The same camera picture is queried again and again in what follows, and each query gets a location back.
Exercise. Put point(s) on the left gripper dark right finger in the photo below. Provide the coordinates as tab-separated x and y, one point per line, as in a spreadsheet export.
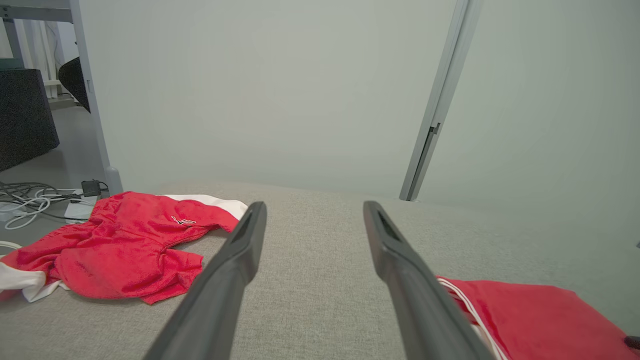
420	305

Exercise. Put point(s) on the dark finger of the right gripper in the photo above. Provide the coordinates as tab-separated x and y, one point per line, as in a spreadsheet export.
634	342

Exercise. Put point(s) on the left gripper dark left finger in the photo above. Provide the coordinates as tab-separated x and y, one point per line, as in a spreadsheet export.
220	300

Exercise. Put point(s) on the red shorts with white band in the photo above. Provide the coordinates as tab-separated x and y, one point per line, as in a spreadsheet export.
125	250

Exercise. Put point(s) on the black power adapter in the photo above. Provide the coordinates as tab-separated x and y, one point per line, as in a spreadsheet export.
91	188

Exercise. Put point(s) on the black chair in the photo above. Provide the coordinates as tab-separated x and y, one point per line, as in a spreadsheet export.
75	82

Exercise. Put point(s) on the black cabinet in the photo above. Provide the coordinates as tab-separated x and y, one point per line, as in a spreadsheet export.
22	120

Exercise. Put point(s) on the white curtain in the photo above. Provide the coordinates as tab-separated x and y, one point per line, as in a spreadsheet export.
45	55

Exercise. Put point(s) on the grey partition post with slot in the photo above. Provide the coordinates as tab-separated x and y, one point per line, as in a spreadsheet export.
445	90

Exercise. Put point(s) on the grey partition end post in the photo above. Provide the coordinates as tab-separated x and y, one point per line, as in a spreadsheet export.
90	100

